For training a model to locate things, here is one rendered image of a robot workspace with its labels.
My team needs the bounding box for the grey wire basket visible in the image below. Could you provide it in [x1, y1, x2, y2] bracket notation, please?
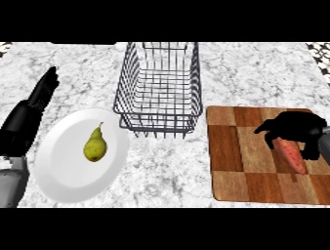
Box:
[112, 42, 205, 139]

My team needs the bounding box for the white oval plate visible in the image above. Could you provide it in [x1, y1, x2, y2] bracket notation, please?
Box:
[33, 107, 131, 204]

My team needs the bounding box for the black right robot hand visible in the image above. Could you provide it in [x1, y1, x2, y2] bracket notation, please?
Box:
[254, 110, 329, 161]

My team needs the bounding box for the green pear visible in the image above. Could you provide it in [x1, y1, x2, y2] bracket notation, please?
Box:
[83, 121, 109, 163]

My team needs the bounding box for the wooden checkered cutting board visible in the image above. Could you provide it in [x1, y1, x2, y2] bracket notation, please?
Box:
[205, 104, 330, 206]

